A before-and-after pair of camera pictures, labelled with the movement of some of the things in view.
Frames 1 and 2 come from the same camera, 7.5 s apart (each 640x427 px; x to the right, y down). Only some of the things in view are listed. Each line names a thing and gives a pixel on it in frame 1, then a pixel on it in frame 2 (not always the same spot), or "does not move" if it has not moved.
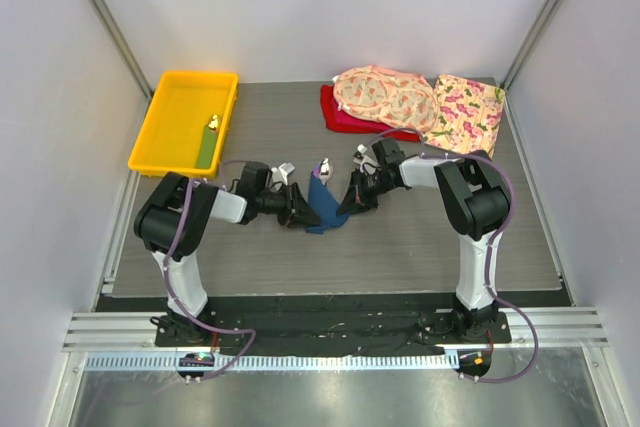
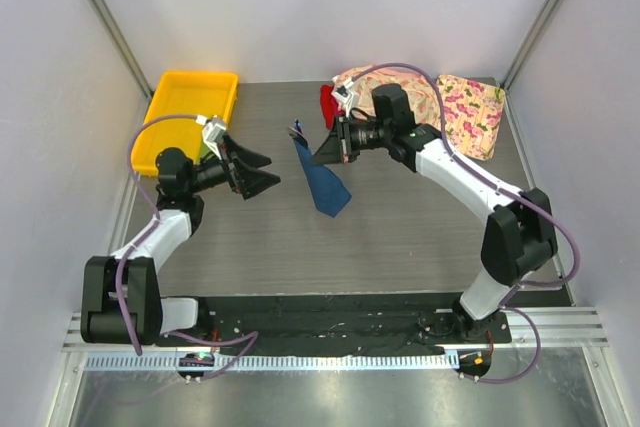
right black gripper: x=365 y=202 to x=331 y=151
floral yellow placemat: x=468 y=116 does not move
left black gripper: x=303 y=216 to x=244 y=177
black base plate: x=330 y=320 does not move
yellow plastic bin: x=184 y=104 does not move
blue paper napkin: x=324 y=206 to x=328 y=192
